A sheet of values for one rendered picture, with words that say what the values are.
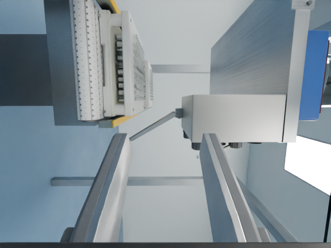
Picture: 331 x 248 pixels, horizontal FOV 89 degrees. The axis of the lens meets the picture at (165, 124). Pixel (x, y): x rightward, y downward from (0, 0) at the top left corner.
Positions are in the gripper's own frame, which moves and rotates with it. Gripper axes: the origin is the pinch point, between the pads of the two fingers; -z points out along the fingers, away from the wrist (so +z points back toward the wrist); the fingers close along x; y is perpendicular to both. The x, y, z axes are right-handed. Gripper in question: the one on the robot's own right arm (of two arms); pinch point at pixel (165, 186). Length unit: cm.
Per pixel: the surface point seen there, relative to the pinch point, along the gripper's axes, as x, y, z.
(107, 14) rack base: 13.2, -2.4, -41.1
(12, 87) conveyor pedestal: 44, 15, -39
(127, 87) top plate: 9.3, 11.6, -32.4
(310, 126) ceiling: -189, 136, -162
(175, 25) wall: -19, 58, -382
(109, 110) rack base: 13.8, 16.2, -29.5
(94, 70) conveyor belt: 15.7, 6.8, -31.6
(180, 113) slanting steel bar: -4.8, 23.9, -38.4
